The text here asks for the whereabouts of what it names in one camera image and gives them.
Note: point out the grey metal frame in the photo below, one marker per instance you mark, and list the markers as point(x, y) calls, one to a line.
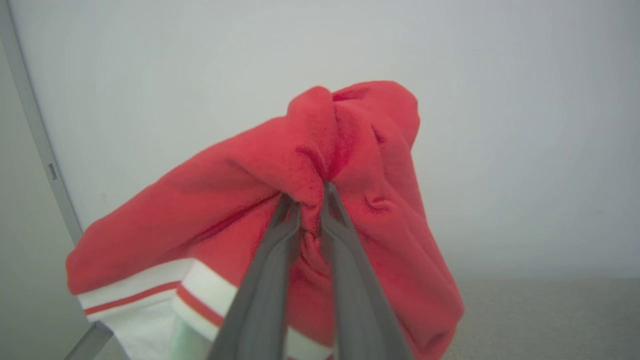
point(37, 130)

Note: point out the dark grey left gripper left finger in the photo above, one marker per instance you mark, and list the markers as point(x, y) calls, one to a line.
point(260, 305)

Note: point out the grey fabric sofa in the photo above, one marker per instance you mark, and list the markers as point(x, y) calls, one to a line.
point(550, 325)

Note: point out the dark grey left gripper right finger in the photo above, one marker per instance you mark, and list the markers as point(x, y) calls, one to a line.
point(360, 310)

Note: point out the red sleeveless jersey white trim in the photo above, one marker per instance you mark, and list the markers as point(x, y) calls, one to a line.
point(240, 180)

